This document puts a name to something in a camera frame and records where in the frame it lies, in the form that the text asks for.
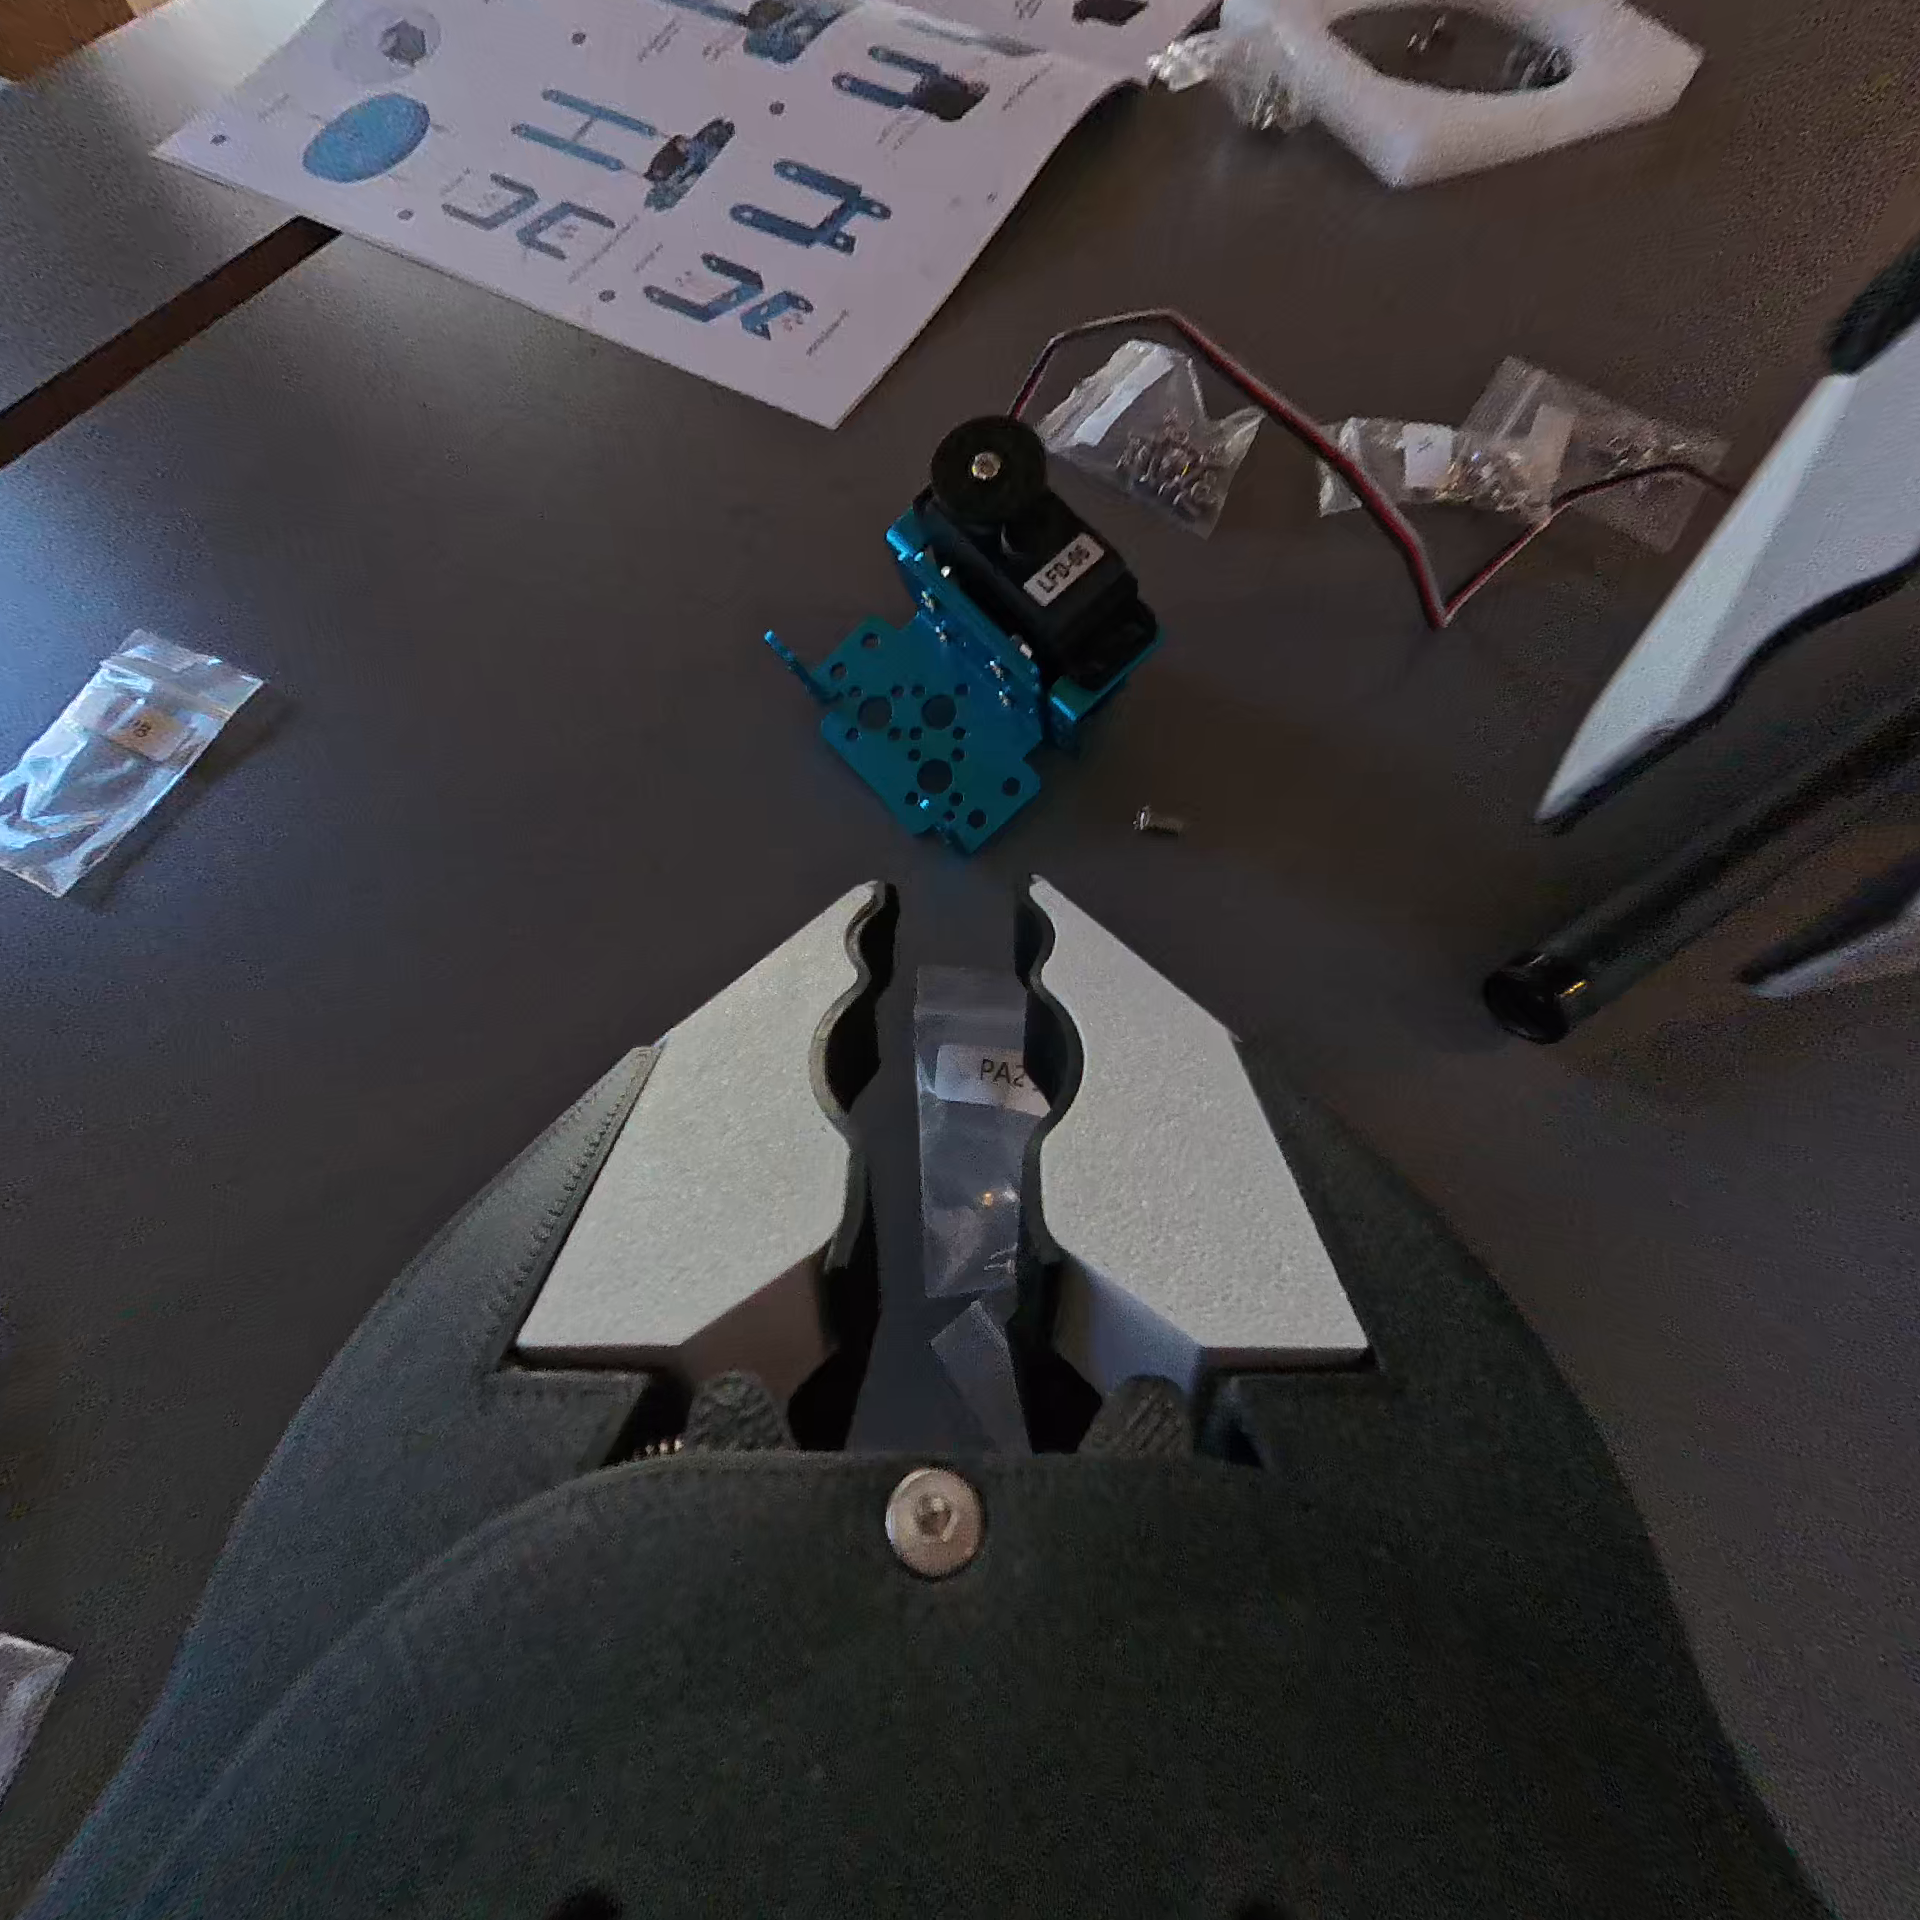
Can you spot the white square foam frame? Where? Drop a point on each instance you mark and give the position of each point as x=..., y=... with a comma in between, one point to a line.
x=1621, y=75

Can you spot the group of small clear bags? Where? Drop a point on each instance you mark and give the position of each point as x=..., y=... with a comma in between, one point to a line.
x=120, y=751

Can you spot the white printed instruction manual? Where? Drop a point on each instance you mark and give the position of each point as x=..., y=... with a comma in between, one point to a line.
x=450, y=90

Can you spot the crumpled clear parts bag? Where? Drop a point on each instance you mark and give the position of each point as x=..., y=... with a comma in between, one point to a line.
x=1380, y=457

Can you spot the black screwdriver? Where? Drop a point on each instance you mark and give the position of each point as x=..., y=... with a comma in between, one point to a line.
x=1650, y=914

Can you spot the dark brown desk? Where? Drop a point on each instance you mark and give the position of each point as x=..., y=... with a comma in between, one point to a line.
x=450, y=523

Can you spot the tiny crumpled clear bag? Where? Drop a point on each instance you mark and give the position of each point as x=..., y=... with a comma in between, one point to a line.
x=1244, y=82

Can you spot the flat clear parts bag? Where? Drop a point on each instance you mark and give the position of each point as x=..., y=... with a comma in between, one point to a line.
x=1621, y=450

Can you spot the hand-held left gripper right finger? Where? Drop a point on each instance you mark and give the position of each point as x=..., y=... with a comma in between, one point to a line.
x=1201, y=1201

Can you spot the clear bag of screws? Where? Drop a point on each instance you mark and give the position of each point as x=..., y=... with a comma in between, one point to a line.
x=1155, y=450

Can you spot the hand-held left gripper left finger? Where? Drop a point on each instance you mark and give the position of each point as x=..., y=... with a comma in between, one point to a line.
x=690, y=1201

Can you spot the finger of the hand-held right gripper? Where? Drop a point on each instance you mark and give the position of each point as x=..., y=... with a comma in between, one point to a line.
x=1770, y=539
x=1861, y=954

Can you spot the blue metal bracket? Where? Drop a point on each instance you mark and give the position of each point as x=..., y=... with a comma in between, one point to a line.
x=900, y=734

